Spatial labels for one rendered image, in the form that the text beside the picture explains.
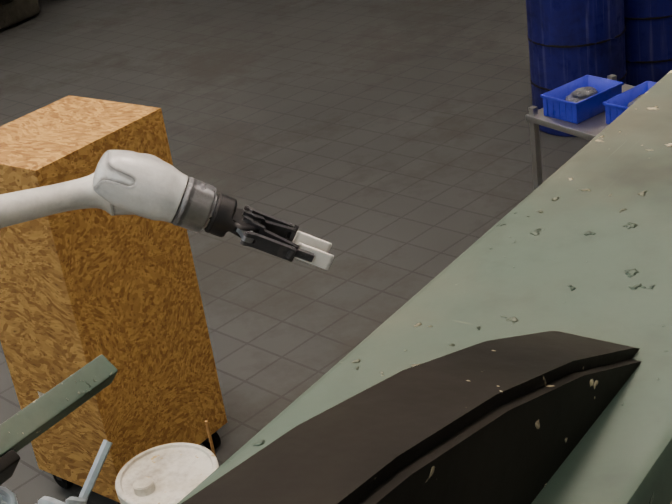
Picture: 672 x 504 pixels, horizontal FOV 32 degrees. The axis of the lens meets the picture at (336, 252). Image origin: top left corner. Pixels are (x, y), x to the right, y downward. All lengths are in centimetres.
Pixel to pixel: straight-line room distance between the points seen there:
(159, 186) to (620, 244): 172
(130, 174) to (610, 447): 181
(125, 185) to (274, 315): 293
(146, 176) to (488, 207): 371
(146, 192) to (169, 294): 175
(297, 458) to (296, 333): 457
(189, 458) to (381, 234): 222
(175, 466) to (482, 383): 328
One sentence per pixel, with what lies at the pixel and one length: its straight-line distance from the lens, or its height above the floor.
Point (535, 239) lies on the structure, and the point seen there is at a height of 220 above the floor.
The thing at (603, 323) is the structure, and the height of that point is 220.
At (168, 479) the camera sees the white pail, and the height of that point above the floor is 36.
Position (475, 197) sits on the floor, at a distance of 576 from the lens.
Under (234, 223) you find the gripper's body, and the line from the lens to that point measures 210.
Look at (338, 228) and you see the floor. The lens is 561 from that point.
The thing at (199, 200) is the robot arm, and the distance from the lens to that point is 209.
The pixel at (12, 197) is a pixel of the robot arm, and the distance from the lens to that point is 217.
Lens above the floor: 238
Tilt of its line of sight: 26 degrees down
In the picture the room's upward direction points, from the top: 9 degrees counter-clockwise
